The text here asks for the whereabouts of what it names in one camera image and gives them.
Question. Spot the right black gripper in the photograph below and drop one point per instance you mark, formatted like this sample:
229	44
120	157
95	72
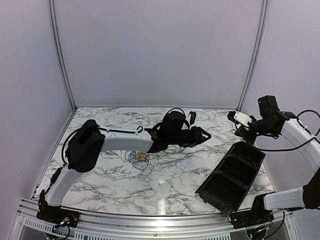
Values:
251	139

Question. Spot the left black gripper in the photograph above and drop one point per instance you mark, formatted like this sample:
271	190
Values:
196	137

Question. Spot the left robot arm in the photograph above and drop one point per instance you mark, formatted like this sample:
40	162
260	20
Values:
81	149

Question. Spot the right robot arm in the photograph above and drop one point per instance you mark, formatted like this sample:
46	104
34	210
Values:
275	123

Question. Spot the black three-compartment bin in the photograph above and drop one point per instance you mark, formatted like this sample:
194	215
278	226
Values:
229	183

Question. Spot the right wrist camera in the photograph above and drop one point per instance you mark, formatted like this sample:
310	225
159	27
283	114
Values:
239	118

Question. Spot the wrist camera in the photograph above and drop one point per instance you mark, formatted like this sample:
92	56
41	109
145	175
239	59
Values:
239	118
191	118

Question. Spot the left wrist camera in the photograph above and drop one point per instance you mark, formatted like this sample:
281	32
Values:
191	118

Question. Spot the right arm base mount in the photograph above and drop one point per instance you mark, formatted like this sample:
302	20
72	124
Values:
256	215

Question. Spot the right aluminium frame post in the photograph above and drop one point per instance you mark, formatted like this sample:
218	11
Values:
255	54

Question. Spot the aluminium frame post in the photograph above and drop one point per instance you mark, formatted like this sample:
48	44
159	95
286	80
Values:
255	54
59	54

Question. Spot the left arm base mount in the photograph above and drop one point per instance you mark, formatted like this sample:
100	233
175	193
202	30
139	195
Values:
55	214

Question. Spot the aluminium front rail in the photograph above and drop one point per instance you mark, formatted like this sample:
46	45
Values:
106	226

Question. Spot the left aluminium frame post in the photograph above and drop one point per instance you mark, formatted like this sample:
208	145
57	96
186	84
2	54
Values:
59	54

